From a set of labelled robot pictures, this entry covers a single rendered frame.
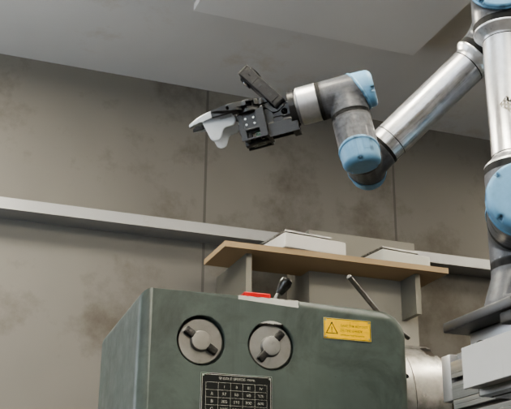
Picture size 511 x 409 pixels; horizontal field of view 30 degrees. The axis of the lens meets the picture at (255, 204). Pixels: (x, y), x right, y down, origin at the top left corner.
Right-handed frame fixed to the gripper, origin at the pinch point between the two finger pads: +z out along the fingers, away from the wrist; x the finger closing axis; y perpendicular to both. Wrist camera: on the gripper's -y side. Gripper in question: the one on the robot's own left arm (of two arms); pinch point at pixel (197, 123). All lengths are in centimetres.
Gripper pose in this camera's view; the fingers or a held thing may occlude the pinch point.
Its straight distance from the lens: 192.4
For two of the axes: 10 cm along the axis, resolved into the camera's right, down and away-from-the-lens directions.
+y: 2.0, 9.5, -2.5
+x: 1.9, 2.1, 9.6
